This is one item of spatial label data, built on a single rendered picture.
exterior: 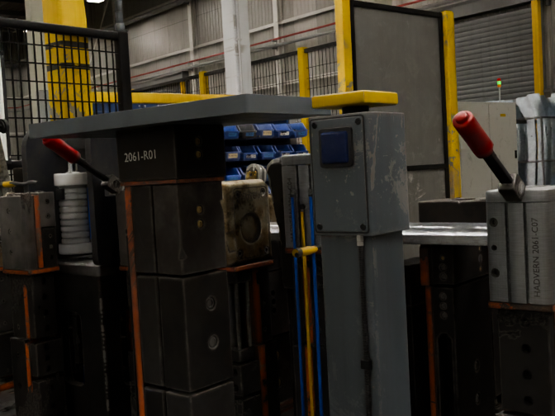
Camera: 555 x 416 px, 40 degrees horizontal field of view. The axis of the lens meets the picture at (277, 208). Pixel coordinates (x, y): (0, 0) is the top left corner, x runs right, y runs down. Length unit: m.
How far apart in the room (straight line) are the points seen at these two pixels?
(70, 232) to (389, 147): 0.66
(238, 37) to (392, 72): 2.08
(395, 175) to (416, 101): 3.93
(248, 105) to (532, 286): 0.33
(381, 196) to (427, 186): 4.00
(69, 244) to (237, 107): 0.56
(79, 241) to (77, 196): 0.07
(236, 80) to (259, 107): 5.50
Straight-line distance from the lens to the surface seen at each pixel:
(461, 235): 0.96
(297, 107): 0.79
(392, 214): 0.72
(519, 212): 0.80
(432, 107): 4.76
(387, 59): 4.48
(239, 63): 6.28
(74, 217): 1.24
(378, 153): 0.70
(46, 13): 2.49
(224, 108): 0.75
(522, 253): 0.80
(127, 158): 0.90
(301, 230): 0.93
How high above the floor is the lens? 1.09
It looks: 3 degrees down
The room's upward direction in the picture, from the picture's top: 3 degrees counter-clockwise
